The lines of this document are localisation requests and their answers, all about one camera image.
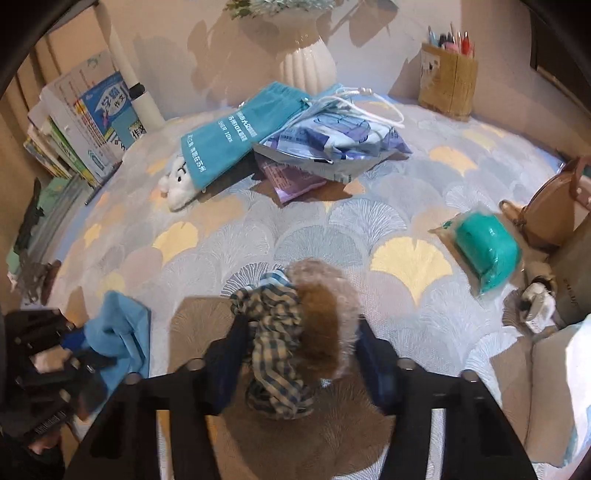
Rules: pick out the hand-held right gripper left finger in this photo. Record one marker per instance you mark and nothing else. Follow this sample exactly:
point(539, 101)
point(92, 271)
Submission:
point(226, 369)

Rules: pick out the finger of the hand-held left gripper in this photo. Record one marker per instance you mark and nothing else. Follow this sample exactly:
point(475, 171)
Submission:
point(78, 378)
point(74, 340)

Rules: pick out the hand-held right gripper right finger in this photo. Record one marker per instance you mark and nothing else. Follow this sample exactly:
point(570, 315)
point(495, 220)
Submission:
point(378, 369)

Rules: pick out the light blue cloth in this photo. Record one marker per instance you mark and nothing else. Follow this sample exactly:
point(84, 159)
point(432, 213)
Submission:
point(120, 332)

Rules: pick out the blue beige plaid scrunchie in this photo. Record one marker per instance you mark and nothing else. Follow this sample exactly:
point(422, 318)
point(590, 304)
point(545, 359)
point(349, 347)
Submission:
point(272, 341)

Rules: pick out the white plush toy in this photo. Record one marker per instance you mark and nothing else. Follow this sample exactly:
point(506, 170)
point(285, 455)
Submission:
point(178, 189)

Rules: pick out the purple packet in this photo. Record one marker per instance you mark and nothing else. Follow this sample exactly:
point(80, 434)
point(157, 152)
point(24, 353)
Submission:
point(291, 184)

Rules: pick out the white patterned plastic bags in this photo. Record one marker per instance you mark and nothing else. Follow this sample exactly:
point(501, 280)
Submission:
point(332, 129)

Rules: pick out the dark brown object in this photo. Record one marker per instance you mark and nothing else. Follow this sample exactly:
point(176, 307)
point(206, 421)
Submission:
point(44, 281)

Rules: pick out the ginkgo leaf patterned table mat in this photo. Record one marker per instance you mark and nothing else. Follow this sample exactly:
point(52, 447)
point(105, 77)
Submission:
point(323, 221)

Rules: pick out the green pack in clear wrapper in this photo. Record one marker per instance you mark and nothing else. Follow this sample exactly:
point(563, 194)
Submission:
point(489, 244)

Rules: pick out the small white black figurine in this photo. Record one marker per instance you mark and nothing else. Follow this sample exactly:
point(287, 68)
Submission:
point(538, 295)

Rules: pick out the white tissue pack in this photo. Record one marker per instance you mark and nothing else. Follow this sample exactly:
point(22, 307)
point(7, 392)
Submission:
point(554, 392)

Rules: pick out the silver foil packet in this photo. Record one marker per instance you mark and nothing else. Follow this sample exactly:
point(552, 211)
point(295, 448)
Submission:
point(332, 170)

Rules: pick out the grey cylindrical bin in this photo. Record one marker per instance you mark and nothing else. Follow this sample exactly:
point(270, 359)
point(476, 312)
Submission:
point(575, 277)

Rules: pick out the stack of books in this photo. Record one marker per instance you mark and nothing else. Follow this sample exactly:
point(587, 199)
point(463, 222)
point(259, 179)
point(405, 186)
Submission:
point(87, 120)

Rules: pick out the brown round bag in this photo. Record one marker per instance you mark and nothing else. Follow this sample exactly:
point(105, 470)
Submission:
point(549, 217)

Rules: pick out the white desk lamp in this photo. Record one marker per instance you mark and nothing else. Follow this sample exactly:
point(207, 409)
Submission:
point(138, 92)

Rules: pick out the beige pen holder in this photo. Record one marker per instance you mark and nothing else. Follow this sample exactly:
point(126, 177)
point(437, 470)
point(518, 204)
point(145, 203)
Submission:
point(450, 83)

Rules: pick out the white ribbed vase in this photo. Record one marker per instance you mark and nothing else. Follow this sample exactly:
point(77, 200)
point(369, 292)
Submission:
point(307, 64)

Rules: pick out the bunch of pens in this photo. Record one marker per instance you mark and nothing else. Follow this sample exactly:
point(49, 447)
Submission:
point(455, 41)

